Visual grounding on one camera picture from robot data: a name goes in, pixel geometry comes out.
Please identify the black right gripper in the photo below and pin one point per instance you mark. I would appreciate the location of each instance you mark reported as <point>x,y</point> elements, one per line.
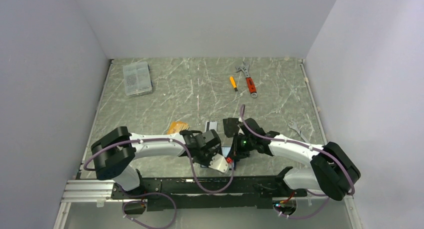
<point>235,151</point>

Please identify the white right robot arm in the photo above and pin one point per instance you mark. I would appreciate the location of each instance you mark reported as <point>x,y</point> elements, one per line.
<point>328,168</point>

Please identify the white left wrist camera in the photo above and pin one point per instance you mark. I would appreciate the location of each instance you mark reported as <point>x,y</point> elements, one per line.
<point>219,163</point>

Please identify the red adjustable wrench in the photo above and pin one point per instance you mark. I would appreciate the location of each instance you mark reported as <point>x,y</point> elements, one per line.
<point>244,68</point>

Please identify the orange screwdriver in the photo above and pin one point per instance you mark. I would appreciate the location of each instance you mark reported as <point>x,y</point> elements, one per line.
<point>234,85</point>

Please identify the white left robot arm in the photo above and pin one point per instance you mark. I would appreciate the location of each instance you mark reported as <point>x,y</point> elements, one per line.
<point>113,153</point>

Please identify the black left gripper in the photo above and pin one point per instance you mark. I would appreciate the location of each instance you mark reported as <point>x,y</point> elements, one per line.
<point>213,152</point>

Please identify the blue leather card holder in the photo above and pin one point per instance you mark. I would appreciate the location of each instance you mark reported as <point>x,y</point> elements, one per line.
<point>225,151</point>

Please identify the clear plastic screw box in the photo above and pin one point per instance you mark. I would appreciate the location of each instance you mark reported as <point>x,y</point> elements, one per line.
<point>137,80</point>

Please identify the silver open-end wrench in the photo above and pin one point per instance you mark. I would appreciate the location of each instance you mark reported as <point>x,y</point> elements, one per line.
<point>293,125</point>

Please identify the white card stack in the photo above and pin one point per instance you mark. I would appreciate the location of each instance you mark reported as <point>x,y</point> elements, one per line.
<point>211,125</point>

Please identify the gold card stack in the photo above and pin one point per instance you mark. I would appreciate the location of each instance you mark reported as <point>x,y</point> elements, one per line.
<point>177,126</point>

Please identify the black card stack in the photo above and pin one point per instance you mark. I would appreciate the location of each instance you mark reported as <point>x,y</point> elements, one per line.
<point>230,126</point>

